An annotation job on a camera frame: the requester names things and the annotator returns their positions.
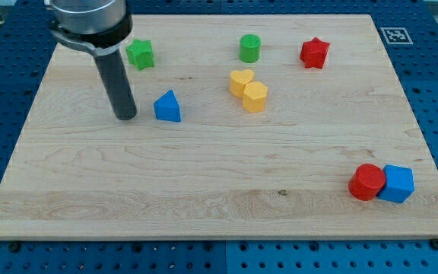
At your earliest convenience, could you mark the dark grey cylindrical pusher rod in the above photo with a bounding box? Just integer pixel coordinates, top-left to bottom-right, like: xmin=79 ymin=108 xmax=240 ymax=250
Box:
xmin=94 ymin=50 xmax=137 ymax=120

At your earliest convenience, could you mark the blue triangle block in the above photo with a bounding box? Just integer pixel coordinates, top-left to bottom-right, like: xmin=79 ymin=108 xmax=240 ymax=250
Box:
xmin=154 ymin=90 xmax=182 ymax=123

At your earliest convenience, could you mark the green star block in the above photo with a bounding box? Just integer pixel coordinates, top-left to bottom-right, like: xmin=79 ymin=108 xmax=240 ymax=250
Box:
xmin=125 ymin=39 xmax=154 ymax=71

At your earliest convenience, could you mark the yellow heart block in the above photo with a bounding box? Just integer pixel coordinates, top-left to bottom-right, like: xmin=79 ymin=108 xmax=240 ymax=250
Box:
xmin=230 ymin=69 xmax=255 ymax=97

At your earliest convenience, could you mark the green cylinder block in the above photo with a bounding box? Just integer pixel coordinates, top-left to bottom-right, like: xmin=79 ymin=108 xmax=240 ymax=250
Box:
xmin=239 ymin=33 xmax=262 ymax=63

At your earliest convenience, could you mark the yellow pentagon block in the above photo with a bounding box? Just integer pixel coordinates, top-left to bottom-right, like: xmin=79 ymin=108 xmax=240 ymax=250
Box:
xmin=243 ymin=81 xmax=268 ymax=113

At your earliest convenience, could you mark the wooden board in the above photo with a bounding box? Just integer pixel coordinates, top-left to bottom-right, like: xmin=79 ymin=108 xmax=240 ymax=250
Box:
xmin=0 ymin=14 xmax=438 ymax=241

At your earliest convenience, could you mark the red star block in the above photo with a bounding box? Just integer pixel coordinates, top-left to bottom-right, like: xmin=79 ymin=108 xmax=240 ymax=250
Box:
xmin=299 ymin=37 xmax=330 ymax=69

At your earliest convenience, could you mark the red cylinder block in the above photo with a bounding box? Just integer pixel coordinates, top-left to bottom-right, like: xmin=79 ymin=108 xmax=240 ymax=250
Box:
xmin=348 ymin=164 xmax=386 ymax=201

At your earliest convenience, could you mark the white fiducial marker tag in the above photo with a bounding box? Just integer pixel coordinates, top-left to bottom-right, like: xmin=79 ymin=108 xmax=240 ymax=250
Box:
xmin=380 ymin=27 xmax=413 ymax=45

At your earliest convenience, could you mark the blue cube block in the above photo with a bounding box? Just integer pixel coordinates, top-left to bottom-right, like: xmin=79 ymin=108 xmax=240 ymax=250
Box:
xmin=377 ymin=164 xmax=415 ymax=203

